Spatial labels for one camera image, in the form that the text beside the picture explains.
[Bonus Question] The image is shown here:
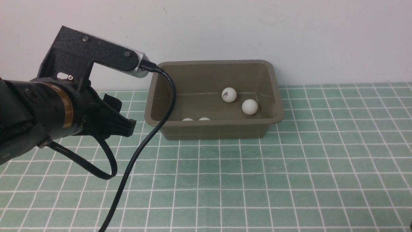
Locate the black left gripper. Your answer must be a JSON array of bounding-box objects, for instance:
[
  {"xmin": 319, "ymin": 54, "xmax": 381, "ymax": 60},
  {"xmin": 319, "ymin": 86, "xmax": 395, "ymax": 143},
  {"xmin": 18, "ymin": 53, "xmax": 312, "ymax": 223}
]
[{"xmin": 69, "ymin": 85, "xmax": 136, "ymax": 139}]

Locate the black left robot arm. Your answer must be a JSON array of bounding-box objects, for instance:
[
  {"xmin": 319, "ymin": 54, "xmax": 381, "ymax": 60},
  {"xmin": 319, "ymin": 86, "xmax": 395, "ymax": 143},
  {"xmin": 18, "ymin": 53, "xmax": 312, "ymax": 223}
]
[{"xmin": 0, "ymin": 78, "xmax": 136, "ymax": 164}]

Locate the brown plastic storage bin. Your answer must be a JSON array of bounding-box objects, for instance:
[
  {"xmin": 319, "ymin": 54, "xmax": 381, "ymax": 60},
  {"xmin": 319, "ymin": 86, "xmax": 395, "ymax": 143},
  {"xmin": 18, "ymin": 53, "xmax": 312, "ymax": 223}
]
[{"xmin": 159, "ymin": 59, "xmax": 285, "ymax": 140}]

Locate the green checkered tablecloth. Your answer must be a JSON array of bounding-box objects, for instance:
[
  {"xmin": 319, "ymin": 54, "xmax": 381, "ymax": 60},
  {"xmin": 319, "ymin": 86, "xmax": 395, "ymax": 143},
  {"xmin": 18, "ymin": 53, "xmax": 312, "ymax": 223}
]
[{"xmin": 0, "ymin": 82, "xmax": 412, "ymax": 232}]

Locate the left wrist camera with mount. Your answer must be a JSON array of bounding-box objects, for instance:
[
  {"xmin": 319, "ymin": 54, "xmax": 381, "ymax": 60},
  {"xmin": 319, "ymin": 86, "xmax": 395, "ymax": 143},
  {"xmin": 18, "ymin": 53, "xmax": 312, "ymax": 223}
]
[{"xmin": 37, "ymin": 26, "xmax": 148, "ymax": 88}]

